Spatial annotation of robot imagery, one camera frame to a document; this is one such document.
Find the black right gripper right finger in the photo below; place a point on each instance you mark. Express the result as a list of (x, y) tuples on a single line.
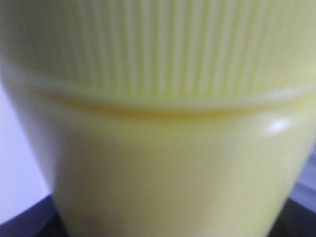
[(298, 221)]

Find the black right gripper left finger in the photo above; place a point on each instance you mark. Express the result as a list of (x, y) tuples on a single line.
[(40, 220)]

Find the yellow squeeze bottle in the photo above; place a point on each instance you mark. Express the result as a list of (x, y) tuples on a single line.
[(164, 118)]

